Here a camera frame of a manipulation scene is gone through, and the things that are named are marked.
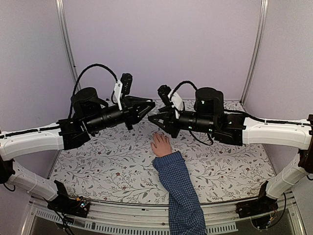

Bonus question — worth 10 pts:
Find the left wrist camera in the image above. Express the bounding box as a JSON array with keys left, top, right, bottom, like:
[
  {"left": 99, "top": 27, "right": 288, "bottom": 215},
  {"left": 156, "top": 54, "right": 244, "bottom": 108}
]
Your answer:
[{"left": 113, "top": 73, "right": 133, "bottom": 111}]

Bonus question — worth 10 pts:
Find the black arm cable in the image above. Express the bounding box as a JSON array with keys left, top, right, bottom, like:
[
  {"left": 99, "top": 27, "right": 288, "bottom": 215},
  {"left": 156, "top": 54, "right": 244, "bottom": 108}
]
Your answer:
[
  {"left": 173, "top": 80, "right": 199, "bottom": 93},
  {"left": 69, "top": 63, "right": 118, "bottom": 118}
]

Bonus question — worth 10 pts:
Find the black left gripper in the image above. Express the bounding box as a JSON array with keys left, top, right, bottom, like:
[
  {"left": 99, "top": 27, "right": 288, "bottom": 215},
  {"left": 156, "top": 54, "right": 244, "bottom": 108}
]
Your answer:
[{"left": 86, "top": 95, "right": 156, "bottom": 134}]

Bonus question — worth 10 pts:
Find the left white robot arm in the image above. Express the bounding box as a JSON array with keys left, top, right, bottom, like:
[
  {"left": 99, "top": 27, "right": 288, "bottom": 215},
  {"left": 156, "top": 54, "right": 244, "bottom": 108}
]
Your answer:
[{"left": 0, "top": 87, "right": 155, "bottom": 212}]

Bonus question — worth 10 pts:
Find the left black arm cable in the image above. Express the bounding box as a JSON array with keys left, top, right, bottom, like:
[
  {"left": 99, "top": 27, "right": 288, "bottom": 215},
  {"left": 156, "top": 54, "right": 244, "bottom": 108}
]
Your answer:
[{"left": 69, "top": 63, "right": 118, "bottom": 118}]

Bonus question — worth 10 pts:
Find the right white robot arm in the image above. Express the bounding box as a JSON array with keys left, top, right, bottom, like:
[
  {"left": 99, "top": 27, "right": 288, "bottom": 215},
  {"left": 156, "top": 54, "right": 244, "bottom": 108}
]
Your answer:
[{"left": 148, "top": 85, "right": 313, "bottom": 213}]

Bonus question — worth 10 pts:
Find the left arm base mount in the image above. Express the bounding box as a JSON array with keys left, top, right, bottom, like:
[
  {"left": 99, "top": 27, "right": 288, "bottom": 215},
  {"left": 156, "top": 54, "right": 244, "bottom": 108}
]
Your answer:
[{"left": 47, "top": 180, "right": 90, "bottom": 218}]

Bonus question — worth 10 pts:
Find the right aluminium frame post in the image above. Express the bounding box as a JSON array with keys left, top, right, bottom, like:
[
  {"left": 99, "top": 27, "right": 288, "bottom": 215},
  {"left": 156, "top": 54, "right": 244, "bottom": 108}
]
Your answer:
[{"left": 240, "top": 0, "right": 269, "bottom": 106}]

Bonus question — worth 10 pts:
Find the left aluminium frame post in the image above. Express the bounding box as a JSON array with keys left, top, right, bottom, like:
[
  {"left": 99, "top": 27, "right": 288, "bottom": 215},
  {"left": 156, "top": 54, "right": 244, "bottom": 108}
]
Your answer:
[{"left": 55, "top": 0, "right": 81, "bottom": 92}]

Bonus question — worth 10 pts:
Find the floral patterned table mat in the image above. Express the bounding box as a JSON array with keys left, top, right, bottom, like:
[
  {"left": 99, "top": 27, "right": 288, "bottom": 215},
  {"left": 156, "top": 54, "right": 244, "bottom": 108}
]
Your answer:
[{"left": 50, "top": 119, "right": 275, "bottom": 205}]

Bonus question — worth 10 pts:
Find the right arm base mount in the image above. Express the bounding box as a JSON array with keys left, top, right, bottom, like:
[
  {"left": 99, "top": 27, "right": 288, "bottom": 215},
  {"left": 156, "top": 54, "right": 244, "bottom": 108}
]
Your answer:
[{"left": 235, "top": 181, "right": 278, "bottom": 218}]

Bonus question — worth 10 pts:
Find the blue checkered sleeve forearm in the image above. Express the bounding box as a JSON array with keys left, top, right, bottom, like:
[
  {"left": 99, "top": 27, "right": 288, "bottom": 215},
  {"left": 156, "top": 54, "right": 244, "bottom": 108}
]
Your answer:
[{"left": 153, "top": 151, "right": 206, "bottom": 235}]

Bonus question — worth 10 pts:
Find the front aluminium rail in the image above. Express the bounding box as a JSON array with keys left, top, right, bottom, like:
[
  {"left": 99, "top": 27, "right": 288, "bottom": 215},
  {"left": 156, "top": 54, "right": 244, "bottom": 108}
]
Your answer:
[{"left": 24, "top": 193, "right": 306, "bottom": 235}]

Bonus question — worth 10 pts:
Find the clear nail polish bottle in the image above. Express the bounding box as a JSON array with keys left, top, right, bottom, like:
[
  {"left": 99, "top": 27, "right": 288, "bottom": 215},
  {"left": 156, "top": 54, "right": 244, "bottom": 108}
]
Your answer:
[{"left": 148, "top": 109, "right": 160, "bottom": 117}]

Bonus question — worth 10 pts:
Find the aluminium frame post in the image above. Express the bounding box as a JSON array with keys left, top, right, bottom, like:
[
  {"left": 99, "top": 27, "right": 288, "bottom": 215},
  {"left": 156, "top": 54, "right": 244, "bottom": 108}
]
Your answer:
[
  {"left": 240, "top": 0, "right": 269, "bottom": 106},
  {"left": 55, "top": 0, "right": 81, "bottom": 92}
]

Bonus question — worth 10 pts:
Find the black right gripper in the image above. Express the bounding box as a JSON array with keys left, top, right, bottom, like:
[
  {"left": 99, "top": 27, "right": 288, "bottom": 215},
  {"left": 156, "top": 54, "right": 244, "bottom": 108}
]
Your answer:
[{"left": 149, "top": 105, "right": 216, "bottom": 138}]

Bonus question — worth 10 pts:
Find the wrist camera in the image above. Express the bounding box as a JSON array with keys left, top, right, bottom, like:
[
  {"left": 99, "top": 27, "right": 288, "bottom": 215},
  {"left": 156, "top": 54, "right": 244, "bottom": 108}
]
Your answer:
[
  {"left": 157, "top": 85, "right": 184, "bottom": 111},
  {"left": 113, "top": 73, "right": 133, "bottom": 111}
]

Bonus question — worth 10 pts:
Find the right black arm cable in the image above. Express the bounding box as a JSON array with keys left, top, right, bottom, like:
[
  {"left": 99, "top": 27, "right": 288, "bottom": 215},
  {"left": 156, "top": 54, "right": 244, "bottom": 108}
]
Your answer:
[{"left": 173, "top": 80, "right": 199, "bottom": 93}]

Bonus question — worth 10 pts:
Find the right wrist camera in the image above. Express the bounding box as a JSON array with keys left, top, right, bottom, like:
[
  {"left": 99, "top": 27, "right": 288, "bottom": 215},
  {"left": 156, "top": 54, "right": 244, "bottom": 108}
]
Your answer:
[{"left": 157, "top": 85, "right": 184, "bottom": 111}]

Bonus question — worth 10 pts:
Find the person's bare hand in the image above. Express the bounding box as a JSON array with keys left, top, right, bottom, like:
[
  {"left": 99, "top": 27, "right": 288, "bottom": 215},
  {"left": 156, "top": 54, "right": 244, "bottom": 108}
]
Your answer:
[{"left": 151, "top": 132, "right": 172, "bottom": 158}]

